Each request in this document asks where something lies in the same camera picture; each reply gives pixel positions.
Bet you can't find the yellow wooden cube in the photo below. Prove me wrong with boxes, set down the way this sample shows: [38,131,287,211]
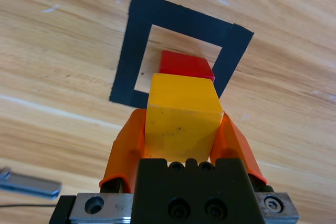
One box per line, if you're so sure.
[143,72,224,164]

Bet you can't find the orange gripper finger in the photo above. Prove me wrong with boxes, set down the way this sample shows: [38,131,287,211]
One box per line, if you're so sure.
[99,108,146,194]
[209,110,274,194]

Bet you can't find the grey aluminium rail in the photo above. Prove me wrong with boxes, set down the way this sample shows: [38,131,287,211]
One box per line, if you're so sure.
[0,166,62,200]

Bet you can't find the red wooden cube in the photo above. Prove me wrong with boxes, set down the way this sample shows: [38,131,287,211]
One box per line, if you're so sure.
[159,50,215,82]

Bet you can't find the black tape square outline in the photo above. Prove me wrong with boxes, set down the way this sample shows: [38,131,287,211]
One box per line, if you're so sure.
[109,0,255,110]

